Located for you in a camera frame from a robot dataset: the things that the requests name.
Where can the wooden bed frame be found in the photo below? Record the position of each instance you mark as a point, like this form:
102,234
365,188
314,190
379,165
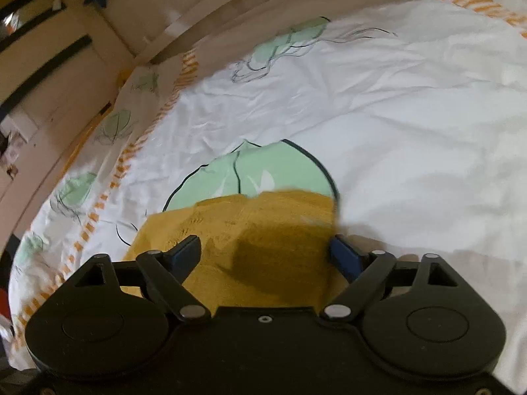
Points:
226,4

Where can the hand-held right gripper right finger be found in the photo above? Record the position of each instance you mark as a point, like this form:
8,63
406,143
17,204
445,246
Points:
343,257

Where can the white leaf print duvet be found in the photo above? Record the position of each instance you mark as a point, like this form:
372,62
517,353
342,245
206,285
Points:
411,111

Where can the mustard yellow knitted sweater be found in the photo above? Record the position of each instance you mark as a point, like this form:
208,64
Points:
267,222

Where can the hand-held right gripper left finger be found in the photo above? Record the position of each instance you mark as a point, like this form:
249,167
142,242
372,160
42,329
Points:
185,257

